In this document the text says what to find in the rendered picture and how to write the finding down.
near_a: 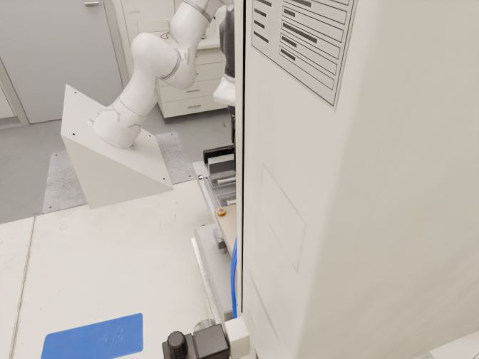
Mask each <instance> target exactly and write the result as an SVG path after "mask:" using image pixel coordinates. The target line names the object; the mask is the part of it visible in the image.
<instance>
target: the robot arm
mask: <svg viewBox="0 0 479 359"><path fill-rule="evenodd" d="M224 5H226V14H225V19H224V20H223V21H222V23H221V24H220V25H219V31H220V50H221V52H223V53H224V55H225V58H226V64H225V69H224V76H223V77H222V80H221V82H220V84H219V85H218V87H217V89H216V91H215V92H214V94H213V100H214V101H215V102H216V103H221V104H225V105H227V109H228V111H229V112H230V113H231V142H232V143H234V145H233V148H234V149H235V150H234V170H235V169H236V118H235V0H183V2H182V3H181V5H180V7H179V9H178V10H177V12H176V13H175V15H174V16H173V18H172V20H171V22H170V29H171V31H172V35H173V40H172V47H171V46H169V45H168V44H167V43H166V42H164V40H162V39H161V38H158V37H157V36H154V35H152V34H151V33H141V34H139V35H138V36H136V37H135V38H134V39H133V42H132V46H131V48H130V51H131V55H132V57H133V65H134V69H133V76H132V78H131V79H130V82H129V83H128V84H127V86H126V87H125V89H124V91H123V92H122V93H121V95H119V96H118V97H117V99H116V100H115V101H114V103H113V104H112V105H109V106H108V107H107V108H105V107H104V106H102V107H101V108H100V109H99V110H100V112H99V111H98V112H97V113H96V114H95V115H93V116H92V117H91V118H90V119H89V120H88V121H86V122H87V123H88V124H89V125H90V126H91V127H92V128H93V130H94V131H95V132H96V134H97V135H98V136H100V137H101V138H102V139H103V140H104V141H106V142H108V143H109V144H111V145H113V146H115V147H117V148H121V149H124V150H125V149H129V150H134V145H133V143H134V141H135V139H136V138H137V136H138V135H139V134H140V132H141V129H140V125H141V124H142V123H143V122H144V121H145V119H146V118H147V115H148V113H149V112H150V111H151V110H152V109H153V107H154V106H155V104H156V103H157V102H158V93H157V91H156V89H155V85H156V83H157V81H158V79H160V80H162V81H164V82H166V83H167V84H169V85H171V86H172V87H174V88H177V89H180V90H187V89H188V88H190V87H191V86H192V85H193V83H194V82H195V79H196V75H197V74H196V69H195V57H196V53H197V46H198V43H199V42H200V40H201V38H202V37H203V35H204V33H205V31H206V30H207V27H208V26H209V24H210V23H211V22H212V20H213V18H214V16H215V14H216V12H217V10H218V9H219V8H220V7H221V6H224Z"/></svg>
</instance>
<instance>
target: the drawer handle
mask: <svg viewBox="0 0 479 359"><path fill-rule="evenodd" d="M234 150H235V149H234V148H233V145H228V146H224V147H216V148H212V149H208V150H203V154H202V156H203V161H204V163H205V164H207V163H208V158H212V157H219V156H223V155H231V154H234Z"/></svg>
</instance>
